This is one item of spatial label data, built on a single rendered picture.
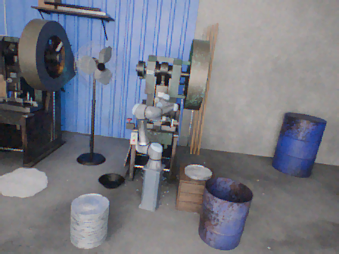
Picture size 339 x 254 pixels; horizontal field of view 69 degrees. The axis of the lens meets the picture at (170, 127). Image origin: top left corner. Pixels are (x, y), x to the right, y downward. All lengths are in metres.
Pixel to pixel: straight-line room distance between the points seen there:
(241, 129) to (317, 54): 1.68
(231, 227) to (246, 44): 2.96
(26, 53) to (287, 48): 3.66
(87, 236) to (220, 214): 1.06
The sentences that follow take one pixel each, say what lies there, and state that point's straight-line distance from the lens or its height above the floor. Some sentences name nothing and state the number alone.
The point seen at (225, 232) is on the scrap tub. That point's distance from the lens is 2.28.
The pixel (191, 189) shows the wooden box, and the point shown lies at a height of 0.26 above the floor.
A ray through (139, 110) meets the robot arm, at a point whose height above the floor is 1.03.
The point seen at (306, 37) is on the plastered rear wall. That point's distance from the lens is 4.66.
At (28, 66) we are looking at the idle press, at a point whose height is 1.22.
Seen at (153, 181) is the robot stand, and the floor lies 0.33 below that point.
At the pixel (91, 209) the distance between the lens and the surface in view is 2.13.
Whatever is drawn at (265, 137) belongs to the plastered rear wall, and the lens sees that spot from 4.69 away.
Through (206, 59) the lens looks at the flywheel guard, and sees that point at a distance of 2.70.
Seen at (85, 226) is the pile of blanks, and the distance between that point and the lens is 2.14.
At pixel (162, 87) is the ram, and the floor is 1.15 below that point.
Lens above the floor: 1.53
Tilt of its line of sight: 16 degrees down
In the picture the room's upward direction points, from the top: 7 degrees clockwise
